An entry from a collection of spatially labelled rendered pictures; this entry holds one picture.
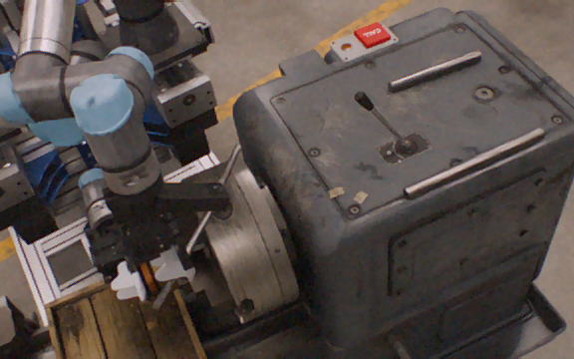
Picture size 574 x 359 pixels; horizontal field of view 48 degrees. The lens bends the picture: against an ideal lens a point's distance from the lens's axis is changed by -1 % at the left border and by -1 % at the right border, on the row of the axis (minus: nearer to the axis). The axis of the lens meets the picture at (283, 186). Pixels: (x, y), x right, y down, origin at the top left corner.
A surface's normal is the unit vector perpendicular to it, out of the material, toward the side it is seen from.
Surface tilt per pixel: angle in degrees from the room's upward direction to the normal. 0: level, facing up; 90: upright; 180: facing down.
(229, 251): 41
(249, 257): 50
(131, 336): 0
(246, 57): 0
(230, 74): 0
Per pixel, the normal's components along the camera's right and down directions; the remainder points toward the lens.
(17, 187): 0.50, 0.63
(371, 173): -0.12, -0.63
